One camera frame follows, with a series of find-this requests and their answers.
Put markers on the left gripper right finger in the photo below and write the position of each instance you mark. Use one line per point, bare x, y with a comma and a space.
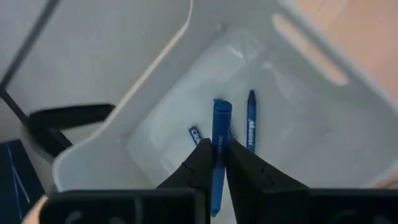
248, 183

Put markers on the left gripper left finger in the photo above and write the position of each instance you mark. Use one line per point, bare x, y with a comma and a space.
196, 174

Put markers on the blue marker pen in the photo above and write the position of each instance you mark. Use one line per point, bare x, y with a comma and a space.
221, 124

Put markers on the grey plastic bin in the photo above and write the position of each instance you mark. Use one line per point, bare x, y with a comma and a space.
295, 124

